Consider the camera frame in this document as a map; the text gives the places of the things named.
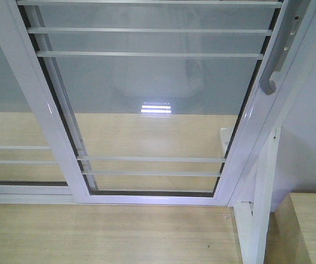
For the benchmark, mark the light wooden platform board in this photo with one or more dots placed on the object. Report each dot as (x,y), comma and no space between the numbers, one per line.
(127,152)

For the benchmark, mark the white framed sliding glass door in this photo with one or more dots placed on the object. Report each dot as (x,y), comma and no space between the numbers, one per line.
(257,122)

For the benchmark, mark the white wooden support brace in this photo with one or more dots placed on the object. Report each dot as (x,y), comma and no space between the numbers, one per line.
(253,202)

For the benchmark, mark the white fixed door frame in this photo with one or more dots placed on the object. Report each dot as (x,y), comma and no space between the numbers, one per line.
(305,57)

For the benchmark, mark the light wooden box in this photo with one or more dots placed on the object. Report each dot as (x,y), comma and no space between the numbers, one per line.
(292,229)

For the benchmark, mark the grey door handle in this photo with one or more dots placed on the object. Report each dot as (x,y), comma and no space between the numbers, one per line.
(285,30)

